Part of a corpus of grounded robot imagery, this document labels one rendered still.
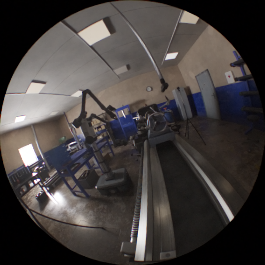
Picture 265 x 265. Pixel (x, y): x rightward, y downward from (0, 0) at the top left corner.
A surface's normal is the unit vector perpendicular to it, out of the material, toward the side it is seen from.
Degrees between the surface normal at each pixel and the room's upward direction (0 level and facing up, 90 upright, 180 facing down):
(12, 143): 90
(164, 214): 0
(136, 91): 90
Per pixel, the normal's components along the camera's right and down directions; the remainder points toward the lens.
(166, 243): -0.34, -0.92
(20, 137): 0.93, -0.31
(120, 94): -0.12, 0.24
